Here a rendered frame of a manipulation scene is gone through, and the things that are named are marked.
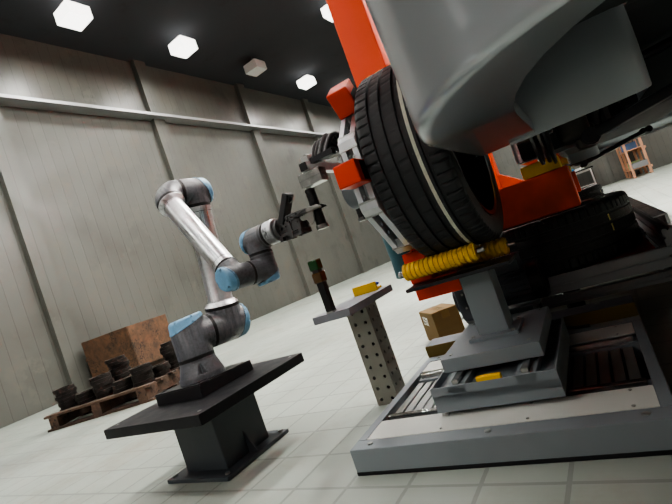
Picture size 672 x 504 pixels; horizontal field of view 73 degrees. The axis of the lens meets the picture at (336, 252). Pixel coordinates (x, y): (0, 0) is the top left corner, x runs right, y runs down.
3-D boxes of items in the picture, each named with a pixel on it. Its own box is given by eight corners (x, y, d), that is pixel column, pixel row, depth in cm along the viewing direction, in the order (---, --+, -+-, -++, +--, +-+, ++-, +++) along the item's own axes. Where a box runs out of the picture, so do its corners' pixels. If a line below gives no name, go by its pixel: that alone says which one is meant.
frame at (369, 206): (397, 256, 136) (336, 86, 137) (378, 262, 139) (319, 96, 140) (444, 235, 183) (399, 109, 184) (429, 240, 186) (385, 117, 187)
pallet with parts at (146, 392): (114, 398, 529) (101, 360, 530) (205, 370, 493) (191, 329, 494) (45, 433, 443) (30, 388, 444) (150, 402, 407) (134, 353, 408)
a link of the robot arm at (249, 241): (257, 255, 179) (249, 231, 180) (281, 245, 173) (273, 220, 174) (241, 258, 171) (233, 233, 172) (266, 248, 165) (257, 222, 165)
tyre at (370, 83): (509, 204, 182) (498, 271, 126) (454, 223, 193) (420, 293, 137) (445, 45, 169) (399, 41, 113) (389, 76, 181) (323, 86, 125)
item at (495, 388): (567, 400, 118) (554, 364, 118) (439, 416, 136) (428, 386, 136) (571, 340, 162) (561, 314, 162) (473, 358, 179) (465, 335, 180)
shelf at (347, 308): (351, 315, 167) (348, 307, 167) (314, 325, 175) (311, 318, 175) (393, 290, 204) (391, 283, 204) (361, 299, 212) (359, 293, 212)
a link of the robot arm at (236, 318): (206, 346, 205) (166, 183, 201) (239, 333, 216) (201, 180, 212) (222, 347, 193) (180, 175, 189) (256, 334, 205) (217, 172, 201)
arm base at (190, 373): (171, 390, 186) (163, 367, 187) (201, 376, 203) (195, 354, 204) (205, 380, 178) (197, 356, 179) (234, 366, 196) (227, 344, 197)
